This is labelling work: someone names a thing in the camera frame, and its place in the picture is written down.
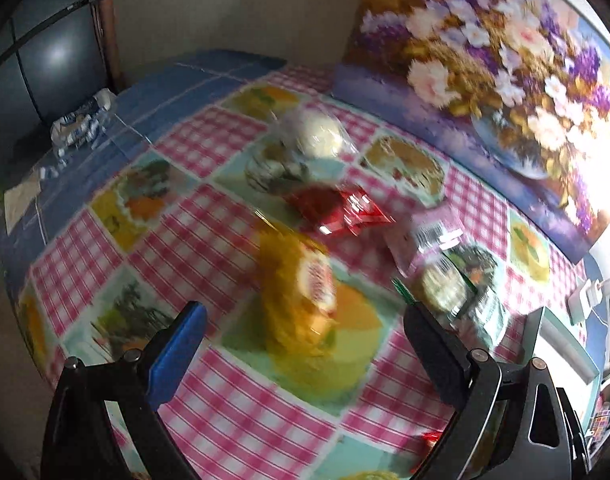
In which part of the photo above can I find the blue bedsheet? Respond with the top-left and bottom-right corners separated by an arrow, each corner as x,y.
0,49 -> 286,304

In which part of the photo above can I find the white teal tray box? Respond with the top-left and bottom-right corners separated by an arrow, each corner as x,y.
520,307 -> 602,436

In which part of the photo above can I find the yellow bread snack bag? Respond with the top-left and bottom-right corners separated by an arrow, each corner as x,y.
256,217 -> 337,358

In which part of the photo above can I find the round white pastry pack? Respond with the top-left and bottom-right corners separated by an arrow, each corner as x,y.
277,107 -> 357,159

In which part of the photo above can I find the crumpled blue white wrapper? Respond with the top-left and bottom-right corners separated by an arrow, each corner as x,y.
50,88 -> 116,159

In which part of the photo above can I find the green white snack pack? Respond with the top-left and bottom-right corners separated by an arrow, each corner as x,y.
394,245 -> 510,350

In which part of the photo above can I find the flower painting canvas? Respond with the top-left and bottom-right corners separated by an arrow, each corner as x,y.
333,0 -> 610,261

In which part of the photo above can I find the beige paper sheet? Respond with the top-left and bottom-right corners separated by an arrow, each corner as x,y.
3,179 -> 41,235

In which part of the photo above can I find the dark glass cabinet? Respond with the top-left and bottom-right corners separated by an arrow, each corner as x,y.
0,0 -> 111,174

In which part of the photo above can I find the pink checkered tablecloth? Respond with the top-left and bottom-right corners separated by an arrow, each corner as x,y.
9,64 -> 585,479

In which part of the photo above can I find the pink snack pack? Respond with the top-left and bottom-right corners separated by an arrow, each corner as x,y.
383,204 -> 465,278

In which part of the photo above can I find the red candy packet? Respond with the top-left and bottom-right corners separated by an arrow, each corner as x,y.
285,184 -> 395,236

